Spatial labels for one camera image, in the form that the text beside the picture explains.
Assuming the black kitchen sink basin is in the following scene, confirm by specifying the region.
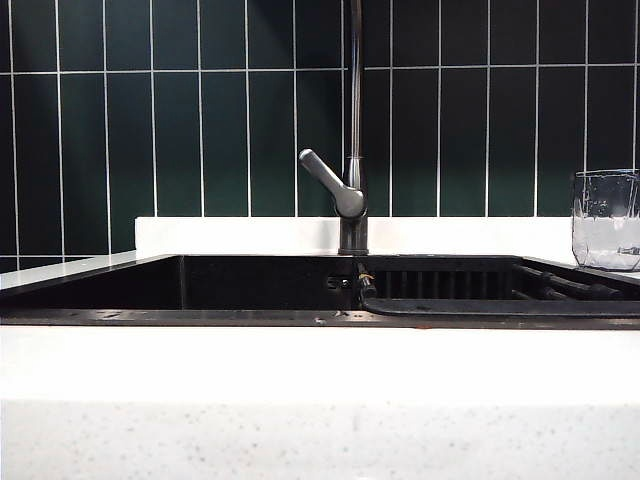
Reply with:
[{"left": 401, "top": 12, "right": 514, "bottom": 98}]
[{"left": 0, "top": 253, "right": 640, "bottom": 331}]

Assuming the clear faceted glass mug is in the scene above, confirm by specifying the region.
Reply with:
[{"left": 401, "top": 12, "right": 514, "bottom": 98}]
[{"left": 571, "top": 169, "right": 640, "bottom": 273}]

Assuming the grey faucet lever handle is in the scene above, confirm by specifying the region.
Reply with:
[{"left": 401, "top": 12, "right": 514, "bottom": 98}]
[{"left": 298, "top": 148, "right": 366, "bottom": 220}]

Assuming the black hose with yellow tie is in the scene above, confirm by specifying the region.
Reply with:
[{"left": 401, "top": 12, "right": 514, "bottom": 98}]
[{"left": 355, "top": 263, "right": 377, "bottom": 301}]

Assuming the chrome kitchen faucet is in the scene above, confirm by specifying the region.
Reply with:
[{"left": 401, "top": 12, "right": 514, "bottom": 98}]
[{"left": 338, "top": 0, "right": 371, "bottom": 256}]

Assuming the black sink drain rack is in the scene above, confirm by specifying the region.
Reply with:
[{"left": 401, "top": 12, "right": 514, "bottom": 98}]
[{"left": 360, "top": 259, "right": 640, "bottom": 317}]

